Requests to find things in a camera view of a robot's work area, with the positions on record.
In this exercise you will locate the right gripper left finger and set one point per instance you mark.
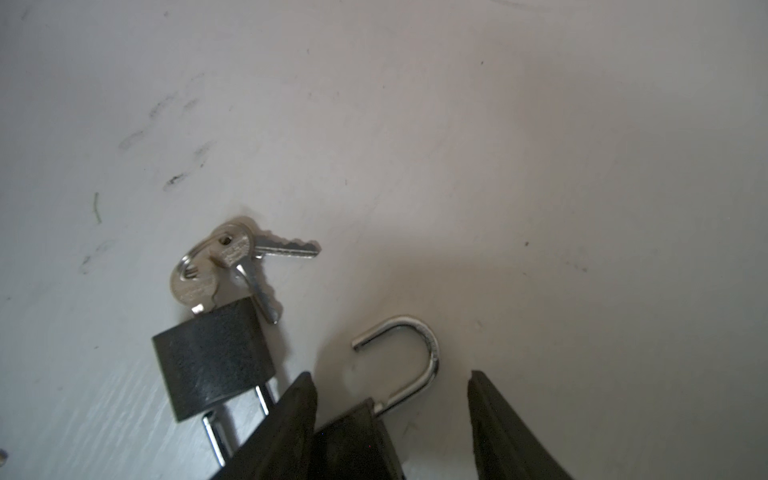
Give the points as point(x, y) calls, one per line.
point(280, 447)

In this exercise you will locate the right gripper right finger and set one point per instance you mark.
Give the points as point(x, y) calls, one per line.
point(503, 445)

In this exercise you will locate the black padlock with keys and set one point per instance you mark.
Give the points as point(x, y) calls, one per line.
point(221, 352)

